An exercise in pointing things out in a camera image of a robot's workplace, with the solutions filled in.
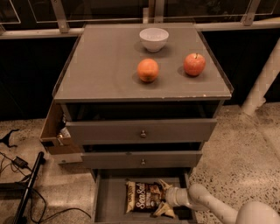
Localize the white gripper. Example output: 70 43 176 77
153 179 189 217

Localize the brown sea salt chip bag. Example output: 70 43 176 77
126 181 167 216

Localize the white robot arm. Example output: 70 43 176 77
153 39 280 224

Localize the grey middle drawer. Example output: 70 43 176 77
81 150 202 169

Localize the grey drawer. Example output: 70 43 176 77
81 150 202 169
93 168 198 224
66 119 217 145

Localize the grey bottom drawer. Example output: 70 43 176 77
93 168 198 224

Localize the grey top drawer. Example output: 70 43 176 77
66 119 217 145

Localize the grey drawer cabinet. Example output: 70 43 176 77
52 23 235 176

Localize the cardboard box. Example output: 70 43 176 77
40 101 81 164

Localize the black pole on floor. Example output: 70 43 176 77
12 151 45 224

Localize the orange fruit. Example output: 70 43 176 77
137 59 159 82

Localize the red apple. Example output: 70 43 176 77
184 53 206 76

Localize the black power adapter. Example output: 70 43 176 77
12 157 28 169

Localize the white ceramic bowl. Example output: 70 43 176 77
139 28 169 53

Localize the metal window railing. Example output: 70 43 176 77
0 0 280 39

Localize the black cable on floor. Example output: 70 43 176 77
0 151 92 224

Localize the black bracket on floor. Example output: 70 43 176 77
0 129 18 148

